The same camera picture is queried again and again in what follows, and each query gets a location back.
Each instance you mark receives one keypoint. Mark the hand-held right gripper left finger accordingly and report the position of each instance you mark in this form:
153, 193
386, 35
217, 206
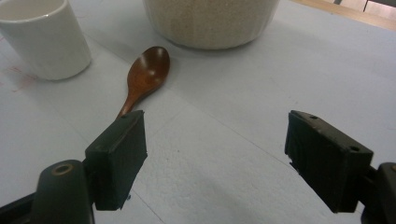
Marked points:
116, 161

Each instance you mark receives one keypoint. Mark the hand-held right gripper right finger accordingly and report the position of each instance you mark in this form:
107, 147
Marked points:
327, 161

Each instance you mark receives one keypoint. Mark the brown wooden spoon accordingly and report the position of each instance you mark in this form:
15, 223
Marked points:
148, 73

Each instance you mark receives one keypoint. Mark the white cup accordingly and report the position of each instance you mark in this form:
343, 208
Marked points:
46, 40

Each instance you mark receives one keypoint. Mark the white ribbed bowl of grains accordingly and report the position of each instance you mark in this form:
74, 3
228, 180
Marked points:
208, 21

